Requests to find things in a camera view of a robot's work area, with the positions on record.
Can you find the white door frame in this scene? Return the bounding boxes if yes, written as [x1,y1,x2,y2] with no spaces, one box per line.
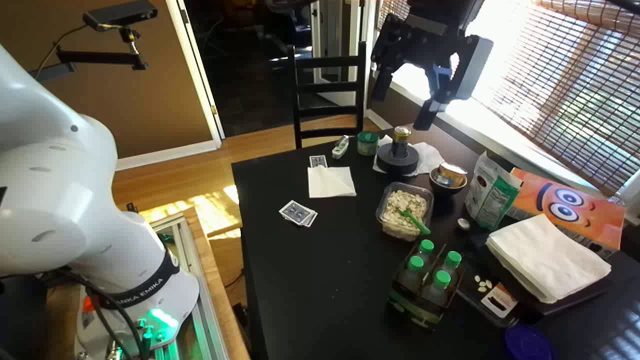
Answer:
[163,0,225,145]

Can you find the white green food pouch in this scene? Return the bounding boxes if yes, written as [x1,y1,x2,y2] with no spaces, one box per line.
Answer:
[464,150,524,232]

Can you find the black tray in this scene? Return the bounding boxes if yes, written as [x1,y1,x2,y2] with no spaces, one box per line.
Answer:
[453,230,616,328]

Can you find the white card with black slot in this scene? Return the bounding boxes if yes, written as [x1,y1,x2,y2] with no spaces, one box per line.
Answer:
[477,282,519,320]

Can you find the wooden frame cart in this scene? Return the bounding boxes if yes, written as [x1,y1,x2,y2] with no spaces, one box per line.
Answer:
[137,202,251,360]

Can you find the clear container of seeds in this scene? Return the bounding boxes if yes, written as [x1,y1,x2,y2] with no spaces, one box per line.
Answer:
[373,180,436,244]

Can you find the colourful snack bag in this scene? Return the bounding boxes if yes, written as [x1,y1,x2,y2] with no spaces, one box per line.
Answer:
[507,165,627,253]

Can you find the green capped clear bottle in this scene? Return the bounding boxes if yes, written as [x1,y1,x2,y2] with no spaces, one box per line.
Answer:
[426,267,453,306]
[399,253,427,292]
[415,237,438,265]
[441,247,464,280]

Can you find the white window sill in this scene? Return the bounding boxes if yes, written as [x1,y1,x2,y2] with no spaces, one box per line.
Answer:
[367,66,640,222]

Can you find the brass round topped object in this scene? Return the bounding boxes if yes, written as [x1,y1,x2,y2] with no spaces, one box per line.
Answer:
[390,124,412,150]

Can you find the bamboo window blinds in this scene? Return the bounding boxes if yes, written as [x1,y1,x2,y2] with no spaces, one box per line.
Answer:
[475,0,640,198]

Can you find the crumpled white paper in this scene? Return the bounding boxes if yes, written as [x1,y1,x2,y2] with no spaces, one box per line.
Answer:
[369,135,445,180]

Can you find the green plastic scoop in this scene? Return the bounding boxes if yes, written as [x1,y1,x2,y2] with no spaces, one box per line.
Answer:
[395,205,433,237]

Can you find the pack of green bottles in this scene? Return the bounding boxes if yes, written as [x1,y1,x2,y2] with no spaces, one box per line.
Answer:
[386,236,466,331]

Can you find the small green jar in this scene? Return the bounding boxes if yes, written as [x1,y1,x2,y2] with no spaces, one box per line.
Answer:
[356,130,380,158]

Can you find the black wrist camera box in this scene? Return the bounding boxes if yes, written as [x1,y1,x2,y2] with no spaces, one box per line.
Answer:
[452,34,495,101]

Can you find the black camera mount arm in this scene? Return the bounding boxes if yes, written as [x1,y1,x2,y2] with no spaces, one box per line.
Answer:
[31,25,147,85]

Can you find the folded white towel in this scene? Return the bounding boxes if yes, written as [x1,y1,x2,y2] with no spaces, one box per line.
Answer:
[483,211,614,306]

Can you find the black tape roll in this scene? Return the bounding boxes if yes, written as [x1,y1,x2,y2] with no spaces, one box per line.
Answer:
[375,139,421,177]

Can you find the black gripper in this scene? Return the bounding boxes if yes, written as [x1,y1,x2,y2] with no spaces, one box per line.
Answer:
[369,0,488,132]

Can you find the black mounted camera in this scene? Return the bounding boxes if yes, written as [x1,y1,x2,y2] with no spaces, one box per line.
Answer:
[81,0,159,32]

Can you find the orange label tin can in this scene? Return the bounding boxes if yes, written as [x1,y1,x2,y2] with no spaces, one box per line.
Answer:
[433,163,470,190]

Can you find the blue round lid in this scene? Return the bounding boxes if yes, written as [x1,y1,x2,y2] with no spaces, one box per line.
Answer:
[501,323,555,360]

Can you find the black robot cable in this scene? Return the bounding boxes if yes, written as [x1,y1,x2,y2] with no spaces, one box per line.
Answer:
[61,267,150,360]

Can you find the white paper napkin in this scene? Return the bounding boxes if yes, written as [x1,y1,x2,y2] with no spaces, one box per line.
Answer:
[306,163,358,200]

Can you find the black wooden chair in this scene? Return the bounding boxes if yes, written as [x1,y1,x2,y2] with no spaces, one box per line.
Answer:
[286,42,369,151]

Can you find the blue patterned playing cards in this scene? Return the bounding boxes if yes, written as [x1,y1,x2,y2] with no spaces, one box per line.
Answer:
[277,198,319,230]

